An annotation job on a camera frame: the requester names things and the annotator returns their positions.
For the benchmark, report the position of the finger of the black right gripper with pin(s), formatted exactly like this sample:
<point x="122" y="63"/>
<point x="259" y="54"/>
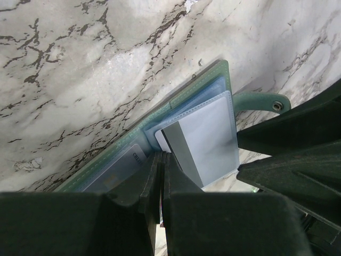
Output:
<point x="310" y="178"/>
<point x="314" y="124"/>

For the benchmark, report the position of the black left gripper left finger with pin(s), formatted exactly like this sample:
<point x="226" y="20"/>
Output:
<point x="120" y="222"/>

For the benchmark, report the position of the card in holder sleeve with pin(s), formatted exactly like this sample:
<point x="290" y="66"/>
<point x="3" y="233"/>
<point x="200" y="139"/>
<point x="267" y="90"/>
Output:
<point x="115" y="172"/>

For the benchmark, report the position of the green leather card holder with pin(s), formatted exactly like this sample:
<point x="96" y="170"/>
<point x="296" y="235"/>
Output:
<point x="207" y="85"/>

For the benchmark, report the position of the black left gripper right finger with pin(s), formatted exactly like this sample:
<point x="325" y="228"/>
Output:
<point x="206" y="223"/>

